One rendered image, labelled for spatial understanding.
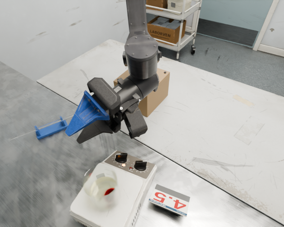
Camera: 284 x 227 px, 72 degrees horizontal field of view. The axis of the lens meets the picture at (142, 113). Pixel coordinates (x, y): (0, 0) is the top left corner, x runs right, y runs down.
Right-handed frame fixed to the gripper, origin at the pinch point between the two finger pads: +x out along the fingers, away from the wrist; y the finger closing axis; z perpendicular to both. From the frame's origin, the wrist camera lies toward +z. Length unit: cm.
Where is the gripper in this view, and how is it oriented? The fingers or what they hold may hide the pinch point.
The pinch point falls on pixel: (87, 126)
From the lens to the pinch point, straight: 39.1
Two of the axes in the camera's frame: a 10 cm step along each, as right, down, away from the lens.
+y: -0.9, 3.0, 9.5
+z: 6.8, 7.1, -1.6
